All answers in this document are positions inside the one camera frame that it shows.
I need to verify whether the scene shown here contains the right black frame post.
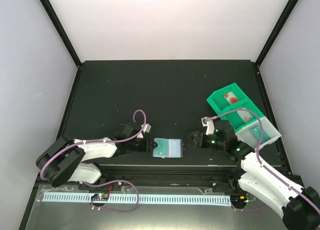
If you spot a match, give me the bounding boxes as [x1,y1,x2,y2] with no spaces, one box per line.
[255,0,299,67]

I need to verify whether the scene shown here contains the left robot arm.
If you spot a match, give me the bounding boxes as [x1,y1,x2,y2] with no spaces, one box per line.
[35,122,158,190]

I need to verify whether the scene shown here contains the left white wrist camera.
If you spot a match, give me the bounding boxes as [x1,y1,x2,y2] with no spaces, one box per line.
[137,124,151,139]

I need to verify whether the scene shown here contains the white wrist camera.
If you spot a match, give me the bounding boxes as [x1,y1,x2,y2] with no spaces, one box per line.
[137,124,151,139]
[201,117,215,135]

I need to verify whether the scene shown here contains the black frame post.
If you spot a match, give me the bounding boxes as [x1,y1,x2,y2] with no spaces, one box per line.
[255,0,299,67]
[39,0,82,67]

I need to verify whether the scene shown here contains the teal card in clear bin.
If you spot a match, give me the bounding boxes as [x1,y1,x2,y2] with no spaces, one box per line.
[250,126,270,143]

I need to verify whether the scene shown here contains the left black frame post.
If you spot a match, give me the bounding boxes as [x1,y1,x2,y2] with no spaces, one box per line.
[39,0,82,67]

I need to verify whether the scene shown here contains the black leather card holder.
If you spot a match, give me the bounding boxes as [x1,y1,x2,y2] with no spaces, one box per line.
[152,138,185,159]

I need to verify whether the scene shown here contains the clear plastic bin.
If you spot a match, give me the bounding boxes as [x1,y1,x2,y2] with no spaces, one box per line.
[235,116,282,150]

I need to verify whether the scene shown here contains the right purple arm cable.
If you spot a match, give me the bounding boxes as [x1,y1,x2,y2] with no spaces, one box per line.
[203,109,320,216]

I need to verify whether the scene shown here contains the small electronics board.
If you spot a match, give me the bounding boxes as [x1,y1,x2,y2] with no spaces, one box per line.
[91,193,109,201]

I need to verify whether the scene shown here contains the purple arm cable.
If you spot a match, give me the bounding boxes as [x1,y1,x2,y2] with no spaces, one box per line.
[39,109,148,180]
[203,109,320,216]

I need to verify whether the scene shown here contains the white card red marks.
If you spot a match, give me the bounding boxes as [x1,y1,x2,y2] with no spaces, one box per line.
[237,110,254,123]

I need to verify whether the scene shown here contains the green two-compartment bin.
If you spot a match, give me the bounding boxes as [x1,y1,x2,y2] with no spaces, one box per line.
[206,83,265,132]

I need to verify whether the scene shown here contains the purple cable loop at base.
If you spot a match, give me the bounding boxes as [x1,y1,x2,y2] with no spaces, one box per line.
[82,180,140,213]

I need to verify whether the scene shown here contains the black aluminium rail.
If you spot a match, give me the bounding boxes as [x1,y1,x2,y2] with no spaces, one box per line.
[37,164,303,191]

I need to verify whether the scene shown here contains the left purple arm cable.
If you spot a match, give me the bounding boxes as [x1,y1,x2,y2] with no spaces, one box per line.
[39,109,148,180]

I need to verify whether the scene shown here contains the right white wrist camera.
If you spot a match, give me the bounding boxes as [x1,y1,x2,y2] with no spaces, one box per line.
[201,117,215,135]

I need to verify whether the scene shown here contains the white slotted cable duct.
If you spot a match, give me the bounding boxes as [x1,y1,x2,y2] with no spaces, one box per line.
[41,192,232,207]

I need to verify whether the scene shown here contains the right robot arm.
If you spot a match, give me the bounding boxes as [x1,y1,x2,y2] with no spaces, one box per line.
[188,118,320,230]

